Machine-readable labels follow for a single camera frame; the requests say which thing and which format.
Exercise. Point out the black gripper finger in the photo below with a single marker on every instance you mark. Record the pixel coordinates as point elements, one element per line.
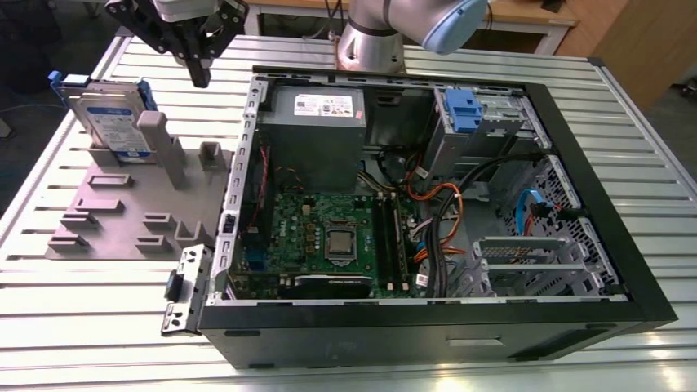
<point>228,24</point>
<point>142,20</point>

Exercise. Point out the hard disk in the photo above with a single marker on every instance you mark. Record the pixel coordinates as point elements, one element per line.
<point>108,122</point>

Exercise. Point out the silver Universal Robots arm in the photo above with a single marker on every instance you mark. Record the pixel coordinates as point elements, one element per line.
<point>371,49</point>

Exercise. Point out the metal disk bay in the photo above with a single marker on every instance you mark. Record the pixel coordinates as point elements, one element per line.
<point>523,267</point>

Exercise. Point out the grey power supply unit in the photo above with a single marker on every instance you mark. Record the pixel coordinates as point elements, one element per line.
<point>311,155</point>

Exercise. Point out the grey parts rack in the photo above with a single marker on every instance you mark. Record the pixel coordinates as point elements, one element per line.
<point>126,212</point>

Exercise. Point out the blue plastic drive latch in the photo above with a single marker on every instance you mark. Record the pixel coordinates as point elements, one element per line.
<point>461,110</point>

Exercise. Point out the green motherboard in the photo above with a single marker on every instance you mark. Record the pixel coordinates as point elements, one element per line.
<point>294,220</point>

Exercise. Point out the metal optical drive cage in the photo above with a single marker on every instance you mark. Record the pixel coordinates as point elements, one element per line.
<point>489,141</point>

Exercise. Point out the silver CPU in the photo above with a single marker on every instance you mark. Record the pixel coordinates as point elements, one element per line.
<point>341,243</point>

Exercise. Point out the black RAM stick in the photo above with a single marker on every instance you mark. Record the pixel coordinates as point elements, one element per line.
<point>401,245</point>
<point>387,245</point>

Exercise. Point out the silver expansion slot retainer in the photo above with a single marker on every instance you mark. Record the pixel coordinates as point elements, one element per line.
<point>192,281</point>

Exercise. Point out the black graphics card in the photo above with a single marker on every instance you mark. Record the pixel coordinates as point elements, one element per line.
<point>327,284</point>

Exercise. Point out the black open PC case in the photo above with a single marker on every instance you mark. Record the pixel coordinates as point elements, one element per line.
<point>381,335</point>

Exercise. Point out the white metal desk frame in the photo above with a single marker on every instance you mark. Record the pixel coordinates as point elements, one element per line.
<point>252,24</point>

